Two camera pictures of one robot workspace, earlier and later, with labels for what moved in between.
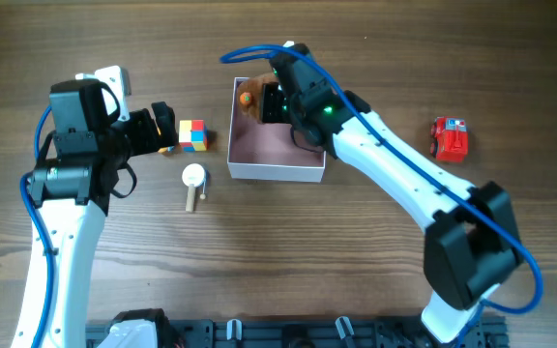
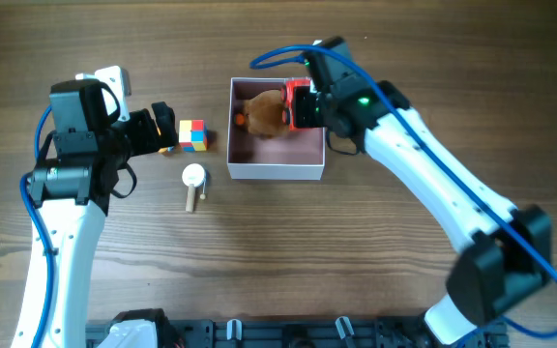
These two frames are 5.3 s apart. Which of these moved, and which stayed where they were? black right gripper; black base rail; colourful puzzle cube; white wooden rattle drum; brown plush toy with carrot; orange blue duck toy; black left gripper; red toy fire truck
Moved: brown plush toy with carrot; black right gripper; red toy fire truck
Stayed: orange blue duck toy; white wooden rattle drum; black left gripper; colourful puzzle cube; black base rail
